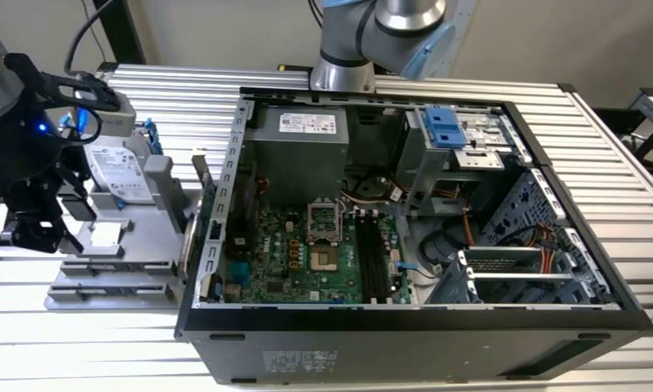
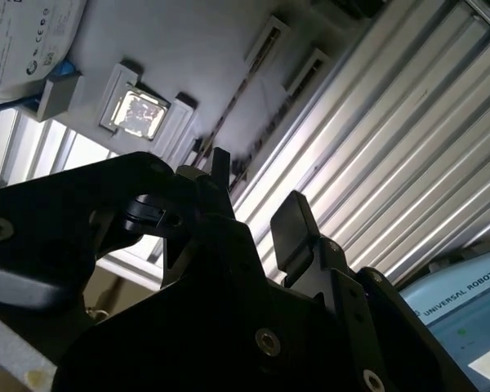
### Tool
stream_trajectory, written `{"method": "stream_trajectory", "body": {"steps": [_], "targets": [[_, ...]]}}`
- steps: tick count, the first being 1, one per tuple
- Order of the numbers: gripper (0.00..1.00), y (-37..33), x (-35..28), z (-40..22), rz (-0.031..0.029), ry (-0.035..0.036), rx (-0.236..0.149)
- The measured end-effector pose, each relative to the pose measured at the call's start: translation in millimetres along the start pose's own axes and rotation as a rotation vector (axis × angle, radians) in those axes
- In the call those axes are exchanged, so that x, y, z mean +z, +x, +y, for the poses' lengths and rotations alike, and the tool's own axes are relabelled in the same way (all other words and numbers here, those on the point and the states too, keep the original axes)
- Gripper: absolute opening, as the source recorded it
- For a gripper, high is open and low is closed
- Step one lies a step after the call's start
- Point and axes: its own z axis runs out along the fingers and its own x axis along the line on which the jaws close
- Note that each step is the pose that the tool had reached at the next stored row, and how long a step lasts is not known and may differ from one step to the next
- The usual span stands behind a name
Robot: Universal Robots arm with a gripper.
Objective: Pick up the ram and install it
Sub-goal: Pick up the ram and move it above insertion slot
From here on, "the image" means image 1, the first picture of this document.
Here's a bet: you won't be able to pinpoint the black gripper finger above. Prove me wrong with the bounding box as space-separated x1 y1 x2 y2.
7 175 82 254
57 161 98 221

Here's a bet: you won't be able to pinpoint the dark RAM stick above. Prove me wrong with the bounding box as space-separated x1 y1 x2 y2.
84 261 148 274
78 287 145 296

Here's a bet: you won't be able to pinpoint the black RAM slot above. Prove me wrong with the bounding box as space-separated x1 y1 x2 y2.
366 208 394 305
354 208 378 305

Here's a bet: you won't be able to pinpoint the silver CPU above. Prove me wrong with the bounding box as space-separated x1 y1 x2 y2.
89 222 124 248

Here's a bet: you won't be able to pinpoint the hard disk in blue carrier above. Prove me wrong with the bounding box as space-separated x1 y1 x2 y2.
58 112 164 205

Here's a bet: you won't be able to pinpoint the grey parts rack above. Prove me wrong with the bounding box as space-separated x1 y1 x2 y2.
43 154 197 314

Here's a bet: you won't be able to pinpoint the green motherboard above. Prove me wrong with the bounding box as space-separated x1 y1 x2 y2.
222 206 414 305

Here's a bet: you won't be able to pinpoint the grey power supply unit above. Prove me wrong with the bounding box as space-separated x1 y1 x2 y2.
244 105 353 205

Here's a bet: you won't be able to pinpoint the CPU socket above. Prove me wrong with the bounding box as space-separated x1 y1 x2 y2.
308 243 342 274

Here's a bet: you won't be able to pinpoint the black cooler fan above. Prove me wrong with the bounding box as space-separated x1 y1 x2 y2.
341 173 405 205

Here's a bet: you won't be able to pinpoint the grey metal drive cage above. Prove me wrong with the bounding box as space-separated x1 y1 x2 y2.
401 104 526 216

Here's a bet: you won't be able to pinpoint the black open PC case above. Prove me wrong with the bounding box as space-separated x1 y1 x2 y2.
173 85 653 387

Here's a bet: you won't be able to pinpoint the blue drive latch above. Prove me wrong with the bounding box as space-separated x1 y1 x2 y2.
421 106 466 150

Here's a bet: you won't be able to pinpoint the silver optical drive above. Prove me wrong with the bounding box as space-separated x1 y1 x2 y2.
450 149 505 171

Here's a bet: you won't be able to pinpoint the grey disk bay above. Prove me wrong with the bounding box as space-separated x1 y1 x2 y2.
429 244 616 305

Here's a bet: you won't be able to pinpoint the black camera bracket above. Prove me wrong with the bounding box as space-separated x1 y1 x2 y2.
3 51 121 114

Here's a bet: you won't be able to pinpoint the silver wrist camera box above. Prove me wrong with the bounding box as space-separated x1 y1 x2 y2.
73 91 138 142

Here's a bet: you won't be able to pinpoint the graphics card with metal bracket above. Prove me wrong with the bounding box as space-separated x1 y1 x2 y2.
177 147 222 283

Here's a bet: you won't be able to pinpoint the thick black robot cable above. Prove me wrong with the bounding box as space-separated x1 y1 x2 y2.
62 0 110 78

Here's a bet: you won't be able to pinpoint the black metal post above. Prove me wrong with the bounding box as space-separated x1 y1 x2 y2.
94 0 148 66

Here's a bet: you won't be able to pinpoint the metal socket cover frame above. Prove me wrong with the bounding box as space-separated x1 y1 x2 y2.
305 198 342 245

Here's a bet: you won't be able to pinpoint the black looped wire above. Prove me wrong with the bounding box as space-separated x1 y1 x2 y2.
417 227 465 280

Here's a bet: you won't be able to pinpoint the orange data wire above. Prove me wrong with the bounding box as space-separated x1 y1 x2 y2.
460 207 476 248

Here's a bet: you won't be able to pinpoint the red yellow power wires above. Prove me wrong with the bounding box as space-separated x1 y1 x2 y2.
526 223 560 275

